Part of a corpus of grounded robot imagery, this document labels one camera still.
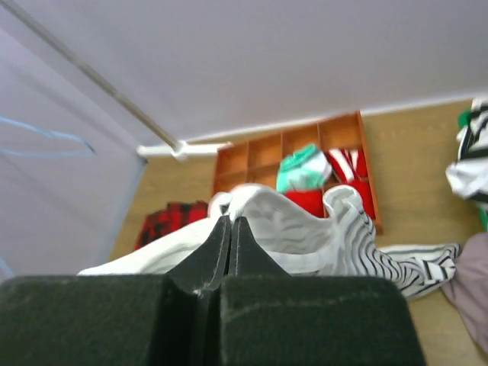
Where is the blue wire hanger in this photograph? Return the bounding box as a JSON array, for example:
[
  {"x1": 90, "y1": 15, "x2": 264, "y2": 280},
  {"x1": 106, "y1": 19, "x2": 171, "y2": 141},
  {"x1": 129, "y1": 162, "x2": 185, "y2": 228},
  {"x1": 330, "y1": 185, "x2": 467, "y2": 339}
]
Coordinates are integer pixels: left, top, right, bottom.
[{"x1": 1, "y1": 117, "x2": 97, "y2": 159}]

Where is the red black plaid shirt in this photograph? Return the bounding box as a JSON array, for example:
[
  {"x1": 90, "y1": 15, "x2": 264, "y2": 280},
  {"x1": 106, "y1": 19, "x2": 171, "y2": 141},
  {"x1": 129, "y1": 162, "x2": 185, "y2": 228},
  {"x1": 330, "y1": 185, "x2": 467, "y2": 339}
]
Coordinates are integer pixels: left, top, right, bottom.
[{"x1": 134, "y1": 201, "x2": 208, "y2": 250}]

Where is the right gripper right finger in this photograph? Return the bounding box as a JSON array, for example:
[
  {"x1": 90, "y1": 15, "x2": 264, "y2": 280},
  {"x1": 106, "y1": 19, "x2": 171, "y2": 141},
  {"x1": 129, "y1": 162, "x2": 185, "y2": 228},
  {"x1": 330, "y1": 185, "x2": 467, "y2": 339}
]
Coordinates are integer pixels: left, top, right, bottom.
[{"x1": 204, "y1": 218, "x2": 425, "y2": 365}]

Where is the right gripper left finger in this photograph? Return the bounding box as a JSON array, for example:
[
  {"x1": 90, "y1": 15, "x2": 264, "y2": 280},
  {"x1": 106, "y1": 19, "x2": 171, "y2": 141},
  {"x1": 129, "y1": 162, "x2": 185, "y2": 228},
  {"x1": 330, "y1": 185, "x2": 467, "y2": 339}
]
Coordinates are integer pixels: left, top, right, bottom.
[{"x1": 1, "y1": 217, "x2": 231, "y2": 366}]

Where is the mauve garment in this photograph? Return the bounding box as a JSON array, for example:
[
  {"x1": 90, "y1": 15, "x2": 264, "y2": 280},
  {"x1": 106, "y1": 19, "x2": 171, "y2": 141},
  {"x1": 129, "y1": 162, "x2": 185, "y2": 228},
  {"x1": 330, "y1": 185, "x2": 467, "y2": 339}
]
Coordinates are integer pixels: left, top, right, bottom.
[{"x1": 441, "y1": 233, "x2": 487, "y2": 353}]

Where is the red cloth right compartment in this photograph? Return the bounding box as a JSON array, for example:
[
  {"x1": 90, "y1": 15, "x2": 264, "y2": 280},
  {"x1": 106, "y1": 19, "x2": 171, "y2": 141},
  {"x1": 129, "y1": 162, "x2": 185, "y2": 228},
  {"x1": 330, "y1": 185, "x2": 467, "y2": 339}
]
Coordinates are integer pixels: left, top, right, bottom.
[{"x1": 345, "y1": 180, "x2": 376, "y2": 220}]

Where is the white metal clothes rack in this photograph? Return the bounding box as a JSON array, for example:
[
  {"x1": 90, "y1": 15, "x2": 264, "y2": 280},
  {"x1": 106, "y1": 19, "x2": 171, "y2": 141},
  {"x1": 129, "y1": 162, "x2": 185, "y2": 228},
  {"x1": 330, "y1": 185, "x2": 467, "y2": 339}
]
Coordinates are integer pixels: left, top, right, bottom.
[{"x1": 1, "y1": 1, "x2": 232, "y2": 160}]

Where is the thin striped tank top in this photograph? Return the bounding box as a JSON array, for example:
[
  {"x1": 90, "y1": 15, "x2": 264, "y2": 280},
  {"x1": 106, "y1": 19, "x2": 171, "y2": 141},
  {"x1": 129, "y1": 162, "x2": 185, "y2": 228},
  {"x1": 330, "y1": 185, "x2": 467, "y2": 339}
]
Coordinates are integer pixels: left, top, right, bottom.
[{"x1": 80, "y1": 184, "x2": 461, "y2": 298}]

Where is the brown compartment tray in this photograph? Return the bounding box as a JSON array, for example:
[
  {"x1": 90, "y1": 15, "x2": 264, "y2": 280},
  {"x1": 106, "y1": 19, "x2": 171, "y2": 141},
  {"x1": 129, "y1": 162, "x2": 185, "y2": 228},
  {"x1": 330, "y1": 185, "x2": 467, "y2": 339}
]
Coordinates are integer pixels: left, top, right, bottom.
[{"x1": 211, "y1": 111, "x2": 384, "y2": 234}]

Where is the red cloth compartment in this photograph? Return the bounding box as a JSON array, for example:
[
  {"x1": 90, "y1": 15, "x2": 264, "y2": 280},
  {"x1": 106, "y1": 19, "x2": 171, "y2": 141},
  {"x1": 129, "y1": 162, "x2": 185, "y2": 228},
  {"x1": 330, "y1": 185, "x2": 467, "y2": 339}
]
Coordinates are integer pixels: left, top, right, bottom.
[
  {"x1": 284, "y1": 189, "x2": 325, "y2": 218},
  {"x1": 345, "y1": 180, "x2": 376, "y2": 220}
]

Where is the bold striped garment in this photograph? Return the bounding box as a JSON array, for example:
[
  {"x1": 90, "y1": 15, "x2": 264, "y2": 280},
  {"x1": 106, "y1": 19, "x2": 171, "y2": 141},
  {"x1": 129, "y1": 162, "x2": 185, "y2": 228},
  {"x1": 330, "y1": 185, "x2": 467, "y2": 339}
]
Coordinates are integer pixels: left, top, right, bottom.
[{"x1": 445, "y1": 95, "x2": 487, "y2": 211}]

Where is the red white striped sock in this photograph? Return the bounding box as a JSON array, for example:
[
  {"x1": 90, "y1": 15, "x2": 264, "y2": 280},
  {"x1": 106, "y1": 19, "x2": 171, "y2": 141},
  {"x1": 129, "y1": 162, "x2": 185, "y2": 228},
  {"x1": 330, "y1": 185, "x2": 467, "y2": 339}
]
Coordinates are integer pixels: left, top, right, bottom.
[{"x1": 326, "y1": 149, "x2": 368, "y2": 183}]

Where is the red cloth left compartment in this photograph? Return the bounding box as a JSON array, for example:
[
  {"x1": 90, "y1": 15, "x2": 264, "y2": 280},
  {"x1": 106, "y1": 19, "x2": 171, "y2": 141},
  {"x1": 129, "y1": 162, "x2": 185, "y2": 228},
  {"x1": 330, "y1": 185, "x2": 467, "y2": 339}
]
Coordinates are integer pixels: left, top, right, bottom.
[{"x1": 284, "y1": 189, "x2": 325, "y2": 218}]

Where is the mint white sock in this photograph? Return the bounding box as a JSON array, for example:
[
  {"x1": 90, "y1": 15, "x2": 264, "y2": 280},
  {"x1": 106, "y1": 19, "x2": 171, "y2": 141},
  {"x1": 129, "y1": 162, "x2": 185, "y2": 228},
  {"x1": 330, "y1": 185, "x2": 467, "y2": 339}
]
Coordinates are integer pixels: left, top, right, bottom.
[{"x1": 276, "y1": 143, "x2": 332, "y2": 194}]

